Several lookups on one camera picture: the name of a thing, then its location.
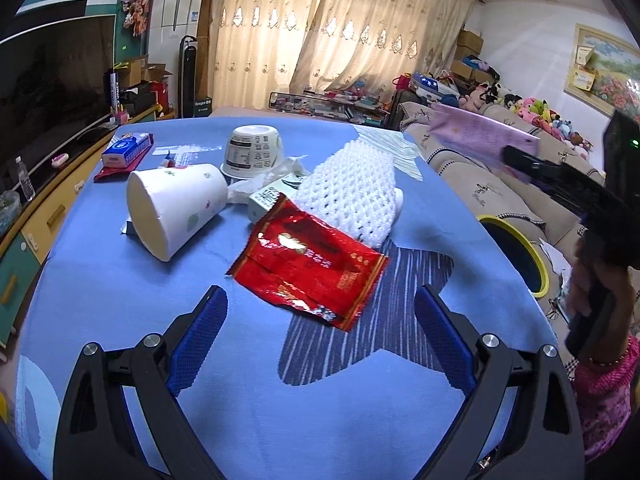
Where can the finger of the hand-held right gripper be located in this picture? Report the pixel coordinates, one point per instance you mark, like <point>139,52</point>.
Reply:
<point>545,172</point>

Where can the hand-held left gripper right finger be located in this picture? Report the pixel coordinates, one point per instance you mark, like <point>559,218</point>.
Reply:
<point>445,340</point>

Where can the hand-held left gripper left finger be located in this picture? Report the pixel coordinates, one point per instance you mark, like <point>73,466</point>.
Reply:
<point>200,340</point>

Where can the purple plastic packet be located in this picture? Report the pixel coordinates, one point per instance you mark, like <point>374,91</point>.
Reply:
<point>475,132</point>

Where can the black yellow-rimmed trash bin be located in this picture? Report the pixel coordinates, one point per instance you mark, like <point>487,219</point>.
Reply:
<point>515,255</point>

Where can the red foil packet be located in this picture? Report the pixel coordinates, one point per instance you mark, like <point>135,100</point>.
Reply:
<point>310,260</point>

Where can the white paper cup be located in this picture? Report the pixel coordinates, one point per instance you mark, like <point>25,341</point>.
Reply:
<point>170,200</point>

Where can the white foam fruit net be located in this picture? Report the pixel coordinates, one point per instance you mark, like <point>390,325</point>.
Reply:
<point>345,195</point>

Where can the person's right hand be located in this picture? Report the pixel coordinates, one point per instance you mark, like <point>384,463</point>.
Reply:
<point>624,310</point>

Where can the row of plush toys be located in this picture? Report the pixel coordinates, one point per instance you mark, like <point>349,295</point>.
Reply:
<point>535,110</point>

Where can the beige sofa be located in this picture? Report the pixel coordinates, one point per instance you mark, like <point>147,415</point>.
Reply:
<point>480,180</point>

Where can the white papers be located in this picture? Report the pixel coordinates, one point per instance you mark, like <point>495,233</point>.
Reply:
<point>552,257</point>

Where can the framed landscape painting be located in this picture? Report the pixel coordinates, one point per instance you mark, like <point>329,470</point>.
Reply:
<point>610,70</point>

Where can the stack of cardboard boxes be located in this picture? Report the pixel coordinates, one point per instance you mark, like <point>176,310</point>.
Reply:
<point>470,55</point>

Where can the blue star-print bag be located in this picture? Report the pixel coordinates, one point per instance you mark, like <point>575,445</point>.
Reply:
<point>426,85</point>

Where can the clear striped plastic bag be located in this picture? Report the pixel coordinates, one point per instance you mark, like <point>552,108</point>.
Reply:
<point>395,147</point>

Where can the small red packet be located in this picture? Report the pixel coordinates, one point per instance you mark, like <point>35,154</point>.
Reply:
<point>107,174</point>

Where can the clear plastic wrapper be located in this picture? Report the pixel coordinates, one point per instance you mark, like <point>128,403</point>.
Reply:
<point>190,148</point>

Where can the crumpled white green packet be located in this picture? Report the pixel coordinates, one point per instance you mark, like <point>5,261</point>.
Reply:
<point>290,167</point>

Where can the yellow green tv cabinet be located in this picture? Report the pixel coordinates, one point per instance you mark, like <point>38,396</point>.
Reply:
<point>30,240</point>

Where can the blue tissue packet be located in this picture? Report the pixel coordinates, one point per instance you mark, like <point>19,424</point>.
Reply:
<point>125,147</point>

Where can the cluttered glass table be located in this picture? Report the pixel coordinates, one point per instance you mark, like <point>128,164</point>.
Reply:
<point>330,105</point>

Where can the clear water bottle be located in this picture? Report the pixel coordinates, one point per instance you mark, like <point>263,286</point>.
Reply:
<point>25,180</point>

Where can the beige patterned curtains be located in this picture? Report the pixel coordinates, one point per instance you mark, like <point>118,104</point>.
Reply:
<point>325,35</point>

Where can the black tower fan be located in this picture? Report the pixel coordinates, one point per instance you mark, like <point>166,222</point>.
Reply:
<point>187,75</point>

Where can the open cardboard box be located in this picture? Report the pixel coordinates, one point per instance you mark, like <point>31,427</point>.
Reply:
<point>145,72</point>

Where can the black television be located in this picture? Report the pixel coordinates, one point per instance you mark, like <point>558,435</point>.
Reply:
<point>45,90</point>

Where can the artificial flower bunch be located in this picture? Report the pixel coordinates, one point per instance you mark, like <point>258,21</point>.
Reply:
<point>136,5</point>

